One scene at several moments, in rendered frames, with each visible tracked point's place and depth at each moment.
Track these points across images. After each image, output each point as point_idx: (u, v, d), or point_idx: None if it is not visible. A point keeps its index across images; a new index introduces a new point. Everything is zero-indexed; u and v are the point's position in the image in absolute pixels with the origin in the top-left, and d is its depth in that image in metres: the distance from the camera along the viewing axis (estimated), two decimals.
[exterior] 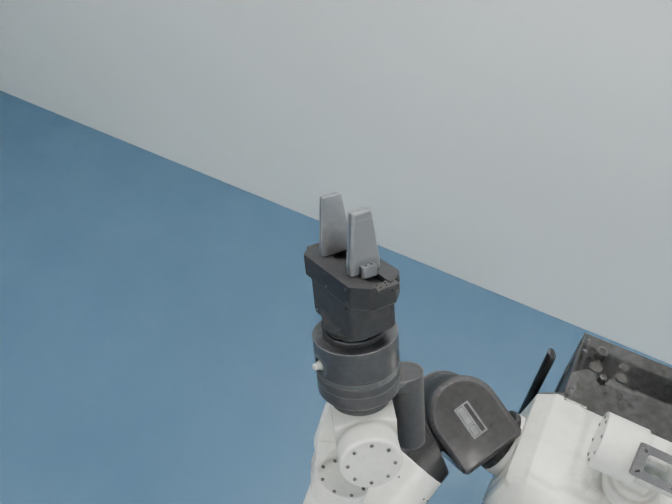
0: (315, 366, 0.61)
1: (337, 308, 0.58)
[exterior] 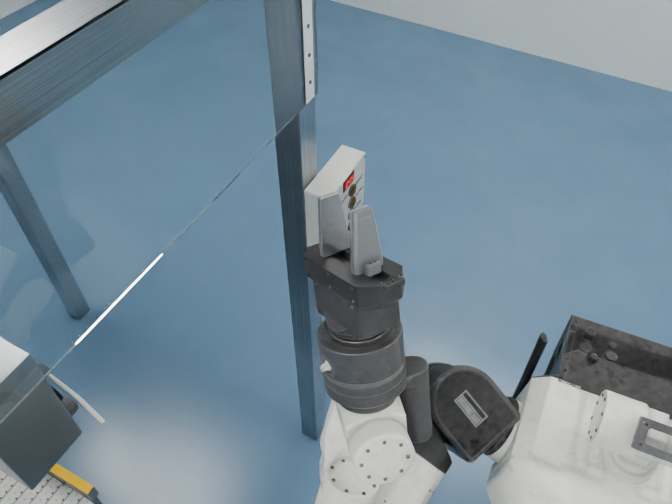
0: (323, 367, 0.61)
1: (342, 308, 0.58)
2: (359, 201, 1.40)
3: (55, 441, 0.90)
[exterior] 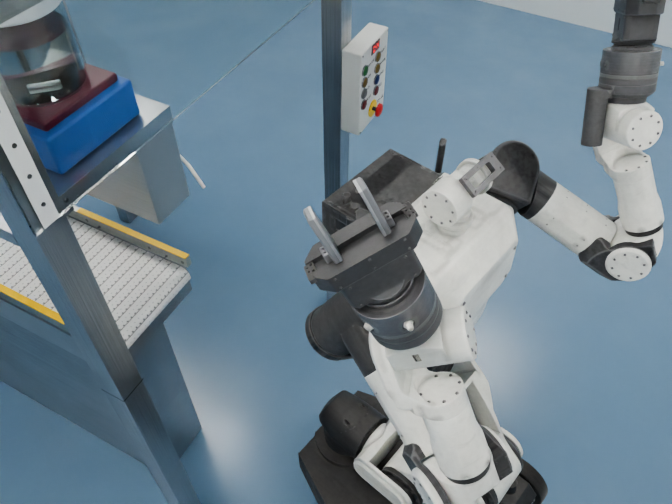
0: (411, 326, 0.64)
1: (393, 269, 0.61)
2: (382, 71, 1.76)
3: (175, 190, 1.26)
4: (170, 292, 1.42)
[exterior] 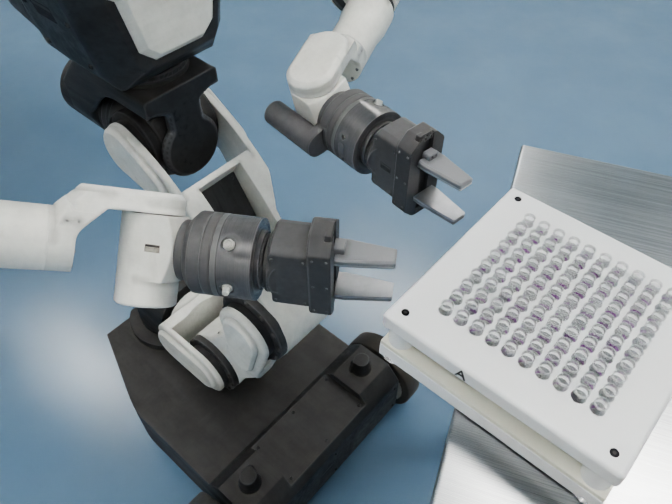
0: (227, 294, 0.61)
1: (296, 291, 0.62)
2: None
3: None
4: None
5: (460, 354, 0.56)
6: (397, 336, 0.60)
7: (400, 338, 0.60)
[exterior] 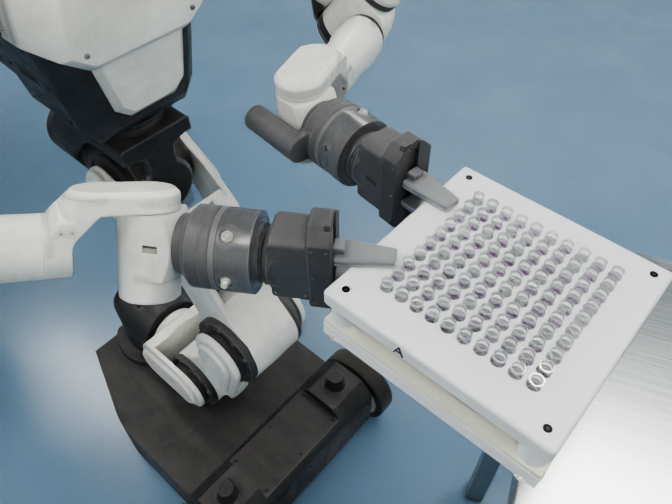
0: (226, 287, 0.60)
1: (296, 284, 0.62)
2: None
3: None
4: None
5: (398, 330, 0.55)
6: (338, 314, 0.59)
7: (341, 316, 0.59)
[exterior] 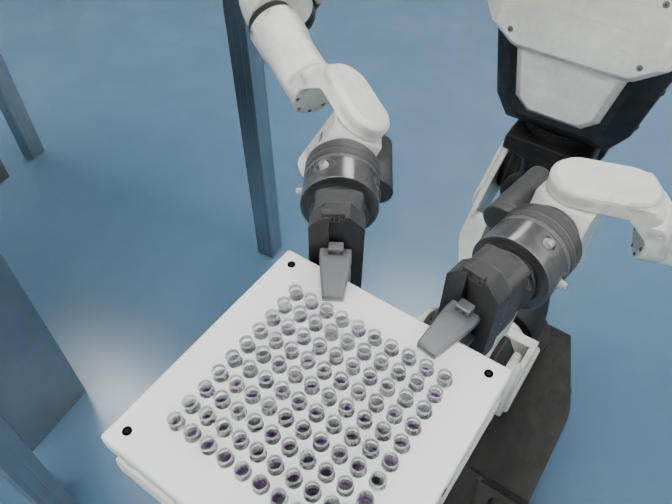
0: (296, 193, 0.69)
1: None
2: None
3: None
4: None
5: (243, 306, 0.56)
6: None
7: None
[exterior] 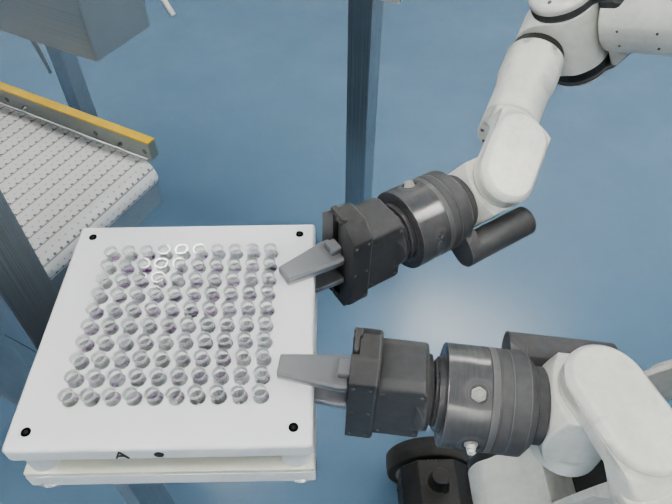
0: None
1: None
2: None
3: (123, 7, 0.77)
4: (125, 194, 0.93)
5: (235, 232, 0.63)
6: None
7: None
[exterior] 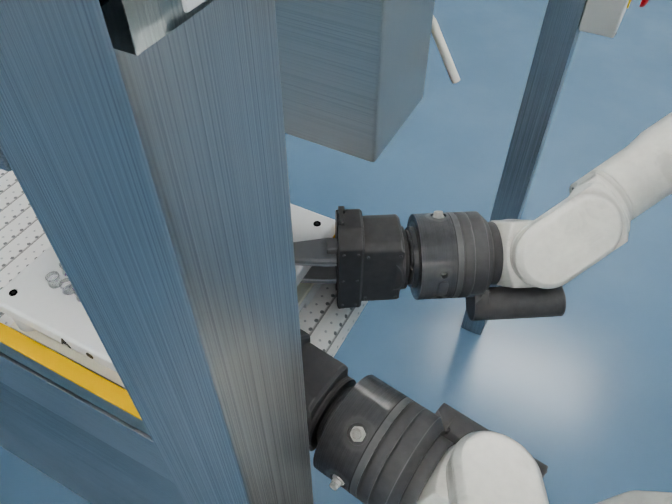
0: None
1: None
2: None
3: (411, 77, 0.50)
4: (344, 325, 0.65)
5: None
6: None
7: None
